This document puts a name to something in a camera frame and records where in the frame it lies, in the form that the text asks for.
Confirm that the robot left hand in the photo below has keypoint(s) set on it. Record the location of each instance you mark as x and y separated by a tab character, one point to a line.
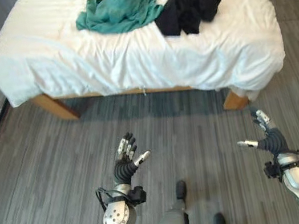
124	168

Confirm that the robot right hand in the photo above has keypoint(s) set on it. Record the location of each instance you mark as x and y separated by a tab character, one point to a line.
272	141

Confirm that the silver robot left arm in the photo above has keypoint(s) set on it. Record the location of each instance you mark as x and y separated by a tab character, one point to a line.
117	219

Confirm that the white bed sheet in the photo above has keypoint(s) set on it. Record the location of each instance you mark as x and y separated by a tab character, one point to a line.
128	57

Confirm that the teal green garment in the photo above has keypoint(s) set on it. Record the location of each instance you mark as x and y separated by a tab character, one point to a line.
118	14

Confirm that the black garment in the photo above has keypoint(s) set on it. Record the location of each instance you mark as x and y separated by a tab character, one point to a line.
189	9

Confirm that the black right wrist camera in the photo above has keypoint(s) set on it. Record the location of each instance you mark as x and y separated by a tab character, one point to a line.
270	170

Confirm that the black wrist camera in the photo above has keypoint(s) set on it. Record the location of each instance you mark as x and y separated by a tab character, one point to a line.
137	196
270	170

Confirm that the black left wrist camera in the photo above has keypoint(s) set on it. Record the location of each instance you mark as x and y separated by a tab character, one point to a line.
137	196

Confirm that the wooden bed frame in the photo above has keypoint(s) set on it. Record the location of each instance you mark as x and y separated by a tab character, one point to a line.
61	105

